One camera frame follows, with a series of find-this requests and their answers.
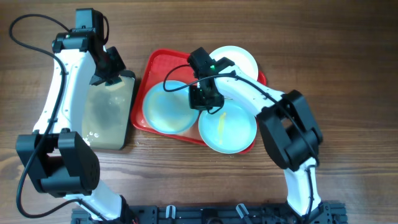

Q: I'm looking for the light blue plate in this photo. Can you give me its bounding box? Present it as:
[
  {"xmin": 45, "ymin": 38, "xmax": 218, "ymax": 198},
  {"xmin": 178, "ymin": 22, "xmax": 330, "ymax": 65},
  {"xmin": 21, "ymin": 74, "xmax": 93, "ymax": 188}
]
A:
[
  {"xmin": 142, "ymin": 80, "xmax": 199, "ymax": 134},
  {"xmin": 198, "ymin": 100, "xmax": 257, "ymax": 154}
]

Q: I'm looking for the white plate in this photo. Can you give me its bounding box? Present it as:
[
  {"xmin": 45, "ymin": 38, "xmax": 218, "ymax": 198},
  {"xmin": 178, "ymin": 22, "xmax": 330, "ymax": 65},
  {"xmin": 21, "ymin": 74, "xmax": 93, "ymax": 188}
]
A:
[{"xmin": 210, "ymin": 45, "xmax": 259, "ymax": 80}]

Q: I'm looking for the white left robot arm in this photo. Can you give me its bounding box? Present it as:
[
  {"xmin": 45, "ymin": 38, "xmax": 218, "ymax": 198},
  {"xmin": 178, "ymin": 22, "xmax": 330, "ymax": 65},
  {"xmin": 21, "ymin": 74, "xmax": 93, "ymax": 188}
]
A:
[{"xmin": 16, "ymin": 8, "xmax": 135, "ymax": 223}]

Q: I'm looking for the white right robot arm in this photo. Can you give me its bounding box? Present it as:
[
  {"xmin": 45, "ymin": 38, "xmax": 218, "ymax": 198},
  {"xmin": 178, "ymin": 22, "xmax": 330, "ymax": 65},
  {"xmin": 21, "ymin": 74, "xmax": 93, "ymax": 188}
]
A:
[{"xmin": 187, "ymin": 47, "xmax": 323, "ymax": 218}]

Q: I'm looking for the black water tray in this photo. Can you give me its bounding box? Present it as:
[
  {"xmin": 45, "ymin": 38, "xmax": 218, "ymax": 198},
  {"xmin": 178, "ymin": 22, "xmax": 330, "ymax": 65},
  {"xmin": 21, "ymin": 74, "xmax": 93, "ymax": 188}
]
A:
[{"xmin": 82, "ymin": 70, "xmax": 136, "ymax": 151}]

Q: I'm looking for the red serving tray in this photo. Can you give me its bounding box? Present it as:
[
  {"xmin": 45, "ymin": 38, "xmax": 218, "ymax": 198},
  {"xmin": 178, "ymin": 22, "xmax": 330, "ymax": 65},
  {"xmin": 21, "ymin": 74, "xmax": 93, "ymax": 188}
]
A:
[{"xmin": 130, "ymin": 48, "xmax": 267, "ymax": 155}]

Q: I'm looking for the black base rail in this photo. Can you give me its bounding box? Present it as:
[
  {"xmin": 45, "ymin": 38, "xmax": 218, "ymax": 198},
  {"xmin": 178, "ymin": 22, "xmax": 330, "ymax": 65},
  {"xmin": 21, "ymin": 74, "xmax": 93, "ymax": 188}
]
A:
[{"xmin": 70, "ymin": 202, "xmax": 348, "ymax": 224}]

